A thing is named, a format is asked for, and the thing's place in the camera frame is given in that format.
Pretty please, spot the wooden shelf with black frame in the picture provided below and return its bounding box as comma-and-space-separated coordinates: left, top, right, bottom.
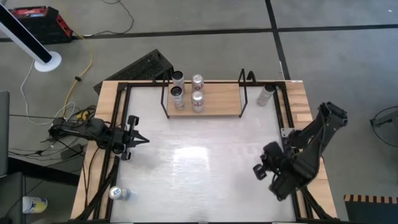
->
160, 68, 257, 119

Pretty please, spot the silver Diet Coke can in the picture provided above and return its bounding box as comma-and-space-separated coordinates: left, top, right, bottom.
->
190, 90, 205, 113
191, 73, 205, 93

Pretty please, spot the wooden table base board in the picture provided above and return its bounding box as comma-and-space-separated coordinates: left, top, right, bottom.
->
70, 80, 338, 220

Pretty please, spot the white fan stand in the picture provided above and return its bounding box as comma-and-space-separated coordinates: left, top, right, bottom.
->
0, 2, 62, 73

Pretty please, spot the blue silver Red Bull can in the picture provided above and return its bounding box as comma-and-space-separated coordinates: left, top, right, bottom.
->
108, 185, 133, 202

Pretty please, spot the white yellow cylindrical container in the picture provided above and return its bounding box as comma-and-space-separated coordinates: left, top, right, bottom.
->
22, 195, 49, 215

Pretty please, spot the white cable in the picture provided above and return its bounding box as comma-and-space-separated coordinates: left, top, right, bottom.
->
20, 60, 76, 126

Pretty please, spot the white Celsius can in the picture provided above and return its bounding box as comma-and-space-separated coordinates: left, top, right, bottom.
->
172, 70, 186, 91
170, 86, 186, 110

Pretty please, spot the black box with striped edge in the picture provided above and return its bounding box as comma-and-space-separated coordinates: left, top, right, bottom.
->
343, 194, 398, 224

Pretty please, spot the grey upright panel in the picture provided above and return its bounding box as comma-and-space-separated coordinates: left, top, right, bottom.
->
0, 90, 10, 178

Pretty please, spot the grey stand leg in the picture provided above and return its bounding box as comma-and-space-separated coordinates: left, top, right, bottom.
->
369, 109, 398, 128

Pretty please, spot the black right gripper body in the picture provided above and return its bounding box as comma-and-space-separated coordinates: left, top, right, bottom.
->
253, 141, 284, 180

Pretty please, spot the black aluminium table frame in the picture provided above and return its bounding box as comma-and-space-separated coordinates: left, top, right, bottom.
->
74, 80, 335, 223

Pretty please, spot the yellow cable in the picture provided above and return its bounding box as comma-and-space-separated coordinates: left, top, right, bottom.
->
54, 0, 94, 121

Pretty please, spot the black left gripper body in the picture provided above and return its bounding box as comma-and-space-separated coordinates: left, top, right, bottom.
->
118, 115, 140, 161

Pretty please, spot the black and red toolbox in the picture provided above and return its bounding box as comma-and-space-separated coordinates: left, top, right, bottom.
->
8, 5, 74, 45

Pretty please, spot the black cable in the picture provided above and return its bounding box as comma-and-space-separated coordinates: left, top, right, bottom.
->
83, 0, 135, 37

